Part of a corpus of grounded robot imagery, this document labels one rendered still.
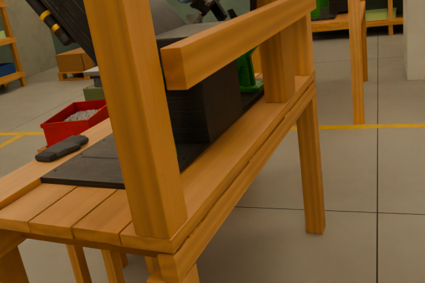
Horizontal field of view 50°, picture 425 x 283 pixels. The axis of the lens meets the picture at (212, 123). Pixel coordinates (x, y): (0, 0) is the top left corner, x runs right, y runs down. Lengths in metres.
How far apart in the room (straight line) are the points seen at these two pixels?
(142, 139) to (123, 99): 0.09
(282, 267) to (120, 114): 1.59
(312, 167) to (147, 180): 1.53
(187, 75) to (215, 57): 0.15
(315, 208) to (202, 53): 1.63
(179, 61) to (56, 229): 0.53
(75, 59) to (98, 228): 6.91
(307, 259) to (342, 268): 0.18
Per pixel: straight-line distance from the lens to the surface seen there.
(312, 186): 2.45
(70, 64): 8.07
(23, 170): 1.57
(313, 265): 2.37
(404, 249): 2.50
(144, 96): 0.90
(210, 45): 1.06
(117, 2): 0.88
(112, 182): 1.31
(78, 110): 2.25
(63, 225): 1.20
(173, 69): 0.95
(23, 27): 9.48
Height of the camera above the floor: 1.41
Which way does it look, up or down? 18 degrees down
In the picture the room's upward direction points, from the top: 9 degrees counter-clockwise
